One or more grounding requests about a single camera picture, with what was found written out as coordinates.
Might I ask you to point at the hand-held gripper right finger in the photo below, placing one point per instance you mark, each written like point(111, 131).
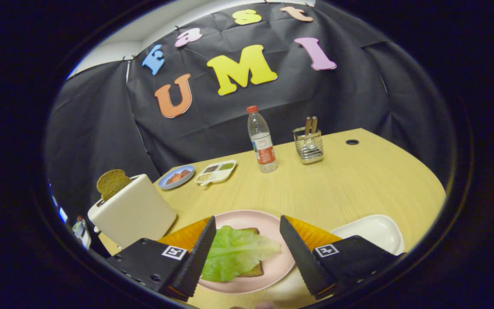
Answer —
point(305, 262)

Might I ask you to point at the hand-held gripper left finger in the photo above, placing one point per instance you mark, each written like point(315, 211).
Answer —
point(195, 262)

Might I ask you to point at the green lettuce leaf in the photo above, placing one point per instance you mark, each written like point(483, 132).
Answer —
point(234, 253)

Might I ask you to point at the brown toast slice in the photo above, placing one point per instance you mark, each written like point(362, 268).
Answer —
point(112, 184)

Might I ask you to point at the brown bread slice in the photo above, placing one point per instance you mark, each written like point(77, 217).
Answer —
point(253, 270)

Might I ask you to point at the pink plate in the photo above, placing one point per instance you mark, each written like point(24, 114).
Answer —
point(247, 219)

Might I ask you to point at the white plate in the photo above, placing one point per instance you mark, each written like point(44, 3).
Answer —
point(371, 229)

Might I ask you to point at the white toaster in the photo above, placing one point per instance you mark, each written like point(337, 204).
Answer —
point(135, 214)

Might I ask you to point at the red food slice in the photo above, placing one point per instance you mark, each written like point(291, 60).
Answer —
point(185, 173)
point(174, 178)

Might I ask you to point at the blue plate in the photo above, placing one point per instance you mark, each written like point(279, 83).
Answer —
point(161, 181)

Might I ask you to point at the white divided seasoning tray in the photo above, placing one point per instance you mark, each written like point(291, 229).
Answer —
point(215, 177)

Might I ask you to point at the clear red-capped water bottle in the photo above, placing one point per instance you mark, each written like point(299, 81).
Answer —
point(264, 150)

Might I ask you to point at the small pale bottle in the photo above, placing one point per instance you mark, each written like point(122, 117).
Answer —
point(80, 231)

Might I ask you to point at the black desk grommet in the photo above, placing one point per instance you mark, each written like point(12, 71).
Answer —
point(352, 142)

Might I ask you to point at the black backdrop cloth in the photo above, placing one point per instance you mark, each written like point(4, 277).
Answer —
point(212, 128)

